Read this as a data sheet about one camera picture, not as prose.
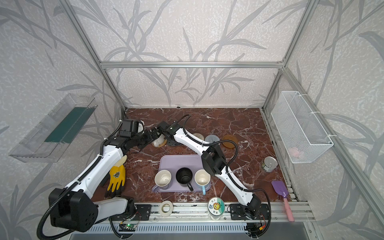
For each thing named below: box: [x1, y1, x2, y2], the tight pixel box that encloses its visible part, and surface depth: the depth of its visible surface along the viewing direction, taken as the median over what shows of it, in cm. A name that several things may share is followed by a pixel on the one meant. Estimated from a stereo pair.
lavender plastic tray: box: [152, 154, 211, 193], surface depth 82 cm
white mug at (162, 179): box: [152, 169, 172, 192], surface depth 81 cm
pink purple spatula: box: [271, 180, 295, 223], surface depth 80 cm
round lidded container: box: [207, 196, 225, 221], surface depth 69 cm
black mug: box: [176, 167, 194, 192], surface depth 79 cm
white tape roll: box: [159, 200, 174, 217], surface depth 77 cm
